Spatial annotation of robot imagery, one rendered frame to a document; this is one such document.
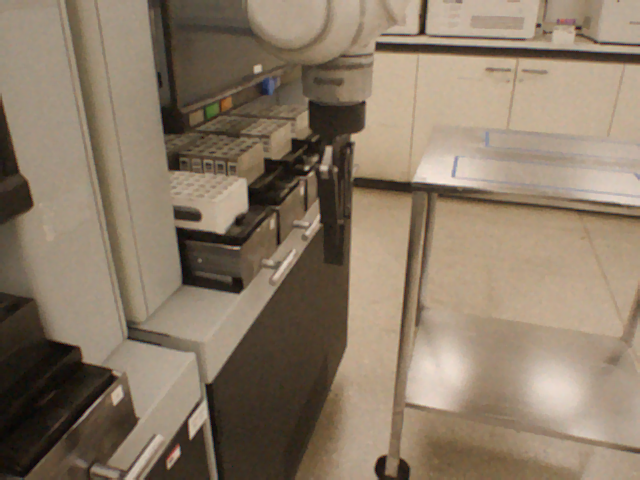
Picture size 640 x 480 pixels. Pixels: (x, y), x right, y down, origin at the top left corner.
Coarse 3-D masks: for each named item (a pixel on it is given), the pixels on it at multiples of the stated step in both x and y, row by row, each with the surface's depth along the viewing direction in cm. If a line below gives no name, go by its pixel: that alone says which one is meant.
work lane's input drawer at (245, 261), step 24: (240, 216) 77; (264, 216) 80; (192, 240) 74; (216, 240) 73; (240, 240) 72; (264, 240) 80; (192, 264) 75; (216, 264) 74; (240, 264) 73; (264, 264) 79; (288, 264) 79
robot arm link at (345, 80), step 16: (320, 64) 60; (336, 64) 59; (352, 64) 59; (368, 64) 61; (304, 80) 63; (320, 80) 61; (336, 80) 60; (352, 80) 60; (368, 80) 62; (304, 96) 64; (320, 96) 62; (336, 96) 61; (352, 96) 61; (368, 96) 63
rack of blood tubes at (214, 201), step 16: (176, 176) 81; (192, 176) 82; (208, 176) 81; (224, 176) 81; (176, 192) 75; (192, 192) 75; (208, 192) 76; (224, 192) 74; (240, 192) 78; (176, 208) 84; (192, 208) 84; (208, 208) 72; (224, 208) 73; (240, 208) 78; (176, 224) 75; (192, 224) 74; (208, 224) 73; (224, 224) 74
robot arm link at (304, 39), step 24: (264, 0) 40; (288, 0) 39; (312, 0) 38; (336, 0) 39; (360, 0) 41; (384, 0) 42; (408, 0) 45; (264, 24) 40; (288, 24) 40; (312, 24) 39; (336, 24) 40; (360, 24) 43; (384, 24) 44; (264, 48) 44; (288, 48) 41; (312, 48) 41; (336, 48) 43
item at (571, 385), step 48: (432, 144) 113; (480, 144) 114; (528, 144) 114; (576, 144) 114; (624, 144) 115; (432, 192) 136; (480, 192) 89; (528, 192) 87; (576, 192) 87; (624, 192) 87; (432, 336) 139; (480, 336) 139; (528, 336) 139; (576, 336) 139; (624, 336) 137; (432, 384) 122; (480, 384) 122; (528, 384) 122; (576, 384) 122; (624, 384) 121; (528, 432) 111; (576, 432) 108; (624, 432) 108
